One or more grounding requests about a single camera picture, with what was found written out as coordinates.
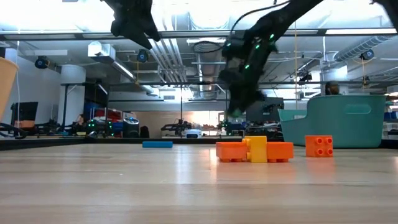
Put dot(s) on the shelf with coloured bins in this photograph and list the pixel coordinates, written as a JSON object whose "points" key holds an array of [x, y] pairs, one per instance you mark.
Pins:
{"points": [[105, 115]]}

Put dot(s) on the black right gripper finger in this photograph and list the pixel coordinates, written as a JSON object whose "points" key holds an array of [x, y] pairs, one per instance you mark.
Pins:
{"points": [[234, 106], [250, 102]]}

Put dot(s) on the background black robot arm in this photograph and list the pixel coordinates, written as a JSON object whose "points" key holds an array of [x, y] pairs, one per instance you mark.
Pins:
{"points": [[174, 127]]}

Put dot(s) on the blue black hanging reel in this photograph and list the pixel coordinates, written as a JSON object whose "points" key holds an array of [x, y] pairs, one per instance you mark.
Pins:
{"points": [[142, 56], [41, 62], [367, 55]]}

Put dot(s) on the small orange toy brick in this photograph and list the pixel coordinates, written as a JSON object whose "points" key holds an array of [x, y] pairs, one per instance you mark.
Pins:
{"points": [[311, 146], [280, 151], [231, 151]]}

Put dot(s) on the teal plastic bin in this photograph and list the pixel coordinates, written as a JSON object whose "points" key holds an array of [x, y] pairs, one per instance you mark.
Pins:
{"points": [[335, 124]]}

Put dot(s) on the black aluminium rig frame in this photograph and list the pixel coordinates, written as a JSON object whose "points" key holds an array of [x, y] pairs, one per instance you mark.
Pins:
{"points": [[46, 143]]}

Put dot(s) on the black computer monitor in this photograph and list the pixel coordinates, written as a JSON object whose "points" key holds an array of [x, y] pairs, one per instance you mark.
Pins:
{"points": [[25, 112]]}

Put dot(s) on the light blue long block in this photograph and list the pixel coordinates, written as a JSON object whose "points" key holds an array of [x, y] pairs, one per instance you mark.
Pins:
{"points": [[157, 144]]}

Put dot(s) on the person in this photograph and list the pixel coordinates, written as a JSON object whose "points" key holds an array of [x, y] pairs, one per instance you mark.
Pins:
{"points": [[332, 88]]}

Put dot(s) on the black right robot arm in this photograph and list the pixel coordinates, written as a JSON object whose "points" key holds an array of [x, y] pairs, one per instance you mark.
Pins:
{"points": [[286, 15]]}

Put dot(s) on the white round column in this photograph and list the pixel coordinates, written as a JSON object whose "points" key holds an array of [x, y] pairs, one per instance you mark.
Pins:
{"points": [[335, 73], [73, 93]]}

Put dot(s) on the small yellow toy brick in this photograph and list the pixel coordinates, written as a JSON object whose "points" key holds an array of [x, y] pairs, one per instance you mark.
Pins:
{"points": [[258, 149]]}

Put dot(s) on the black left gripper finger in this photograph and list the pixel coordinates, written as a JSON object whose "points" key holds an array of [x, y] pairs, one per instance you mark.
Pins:
{"points": [[143, 39], [154, 31]]}

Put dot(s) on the black tower fan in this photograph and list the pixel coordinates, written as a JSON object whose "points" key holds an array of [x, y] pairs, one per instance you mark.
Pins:
{"points": [[131, 129]]}

